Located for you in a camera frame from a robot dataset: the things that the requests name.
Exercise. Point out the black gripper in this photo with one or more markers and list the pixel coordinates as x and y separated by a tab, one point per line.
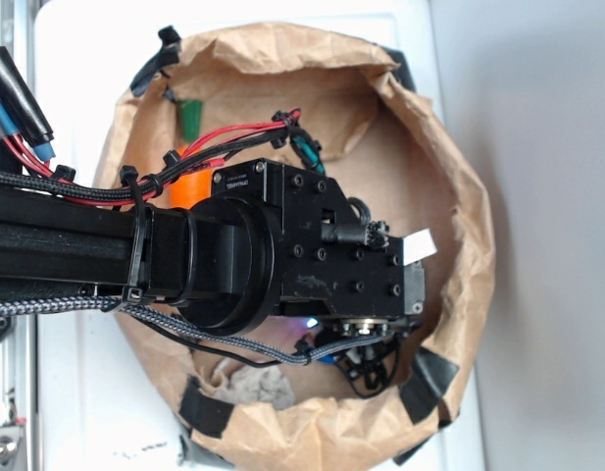
298	247

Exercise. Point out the orange toy carrot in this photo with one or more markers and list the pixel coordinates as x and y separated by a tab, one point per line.
190	189

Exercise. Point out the crumpled white cloth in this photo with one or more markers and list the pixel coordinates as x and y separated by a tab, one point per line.
246	385

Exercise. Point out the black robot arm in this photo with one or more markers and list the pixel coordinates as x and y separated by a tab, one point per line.
50	246

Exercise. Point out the blue sponge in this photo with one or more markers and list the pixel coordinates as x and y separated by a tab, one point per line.
327	359

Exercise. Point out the aluminium frame rail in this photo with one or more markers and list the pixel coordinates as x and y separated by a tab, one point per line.
19	426

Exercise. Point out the brown paper bag bin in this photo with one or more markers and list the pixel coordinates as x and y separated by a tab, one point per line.
382	143

